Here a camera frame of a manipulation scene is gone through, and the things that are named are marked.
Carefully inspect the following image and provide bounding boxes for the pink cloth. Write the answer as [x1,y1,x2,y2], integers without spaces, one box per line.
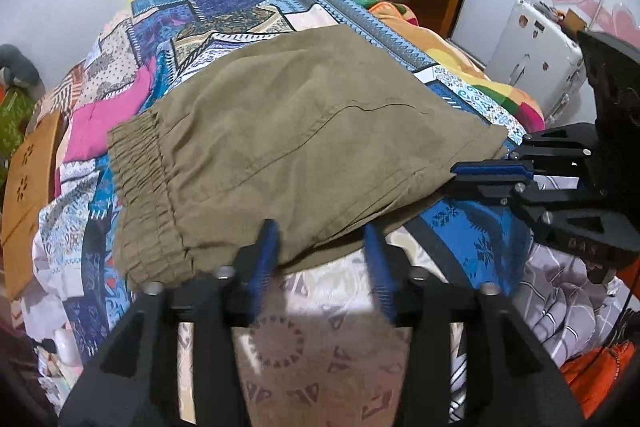
[64,66,158,164]

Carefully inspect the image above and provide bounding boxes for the white plastic cabinet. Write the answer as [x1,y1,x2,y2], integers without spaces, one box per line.
[484,0,587,124]

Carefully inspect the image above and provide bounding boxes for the patchwork printed blanket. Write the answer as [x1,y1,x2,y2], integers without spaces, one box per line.
[31,0,536,427]

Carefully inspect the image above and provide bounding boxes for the orange cloth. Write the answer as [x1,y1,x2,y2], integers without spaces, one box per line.
[559,339,637,404]

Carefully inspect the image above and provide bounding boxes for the green patterned cloth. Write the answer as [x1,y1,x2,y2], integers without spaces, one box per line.
[0,91,37,160]

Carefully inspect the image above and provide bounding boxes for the wooden stool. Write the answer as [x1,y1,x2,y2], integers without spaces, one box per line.
[0,111,67,303]

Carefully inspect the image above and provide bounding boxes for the grey plush toy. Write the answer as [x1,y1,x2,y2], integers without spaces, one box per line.
[0,44,47,100]

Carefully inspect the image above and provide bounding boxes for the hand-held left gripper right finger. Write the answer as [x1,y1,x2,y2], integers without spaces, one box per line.
[362,222,587,427]

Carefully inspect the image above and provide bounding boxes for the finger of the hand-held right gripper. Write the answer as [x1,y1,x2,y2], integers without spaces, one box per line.
[449,122,600,182]
[452,176,640,268]

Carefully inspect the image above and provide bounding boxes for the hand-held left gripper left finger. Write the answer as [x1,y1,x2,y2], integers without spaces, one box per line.
[59,219,281,427]

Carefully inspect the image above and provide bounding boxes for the rainbow striped blanket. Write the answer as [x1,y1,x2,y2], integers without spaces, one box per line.
[312,0,546,132]

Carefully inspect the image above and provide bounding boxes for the khaki pants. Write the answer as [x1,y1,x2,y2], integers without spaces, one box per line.
[106,24,509,294]

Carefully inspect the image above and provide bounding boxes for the grey striped quilt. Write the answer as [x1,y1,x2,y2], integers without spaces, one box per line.
[514,243,628,360]

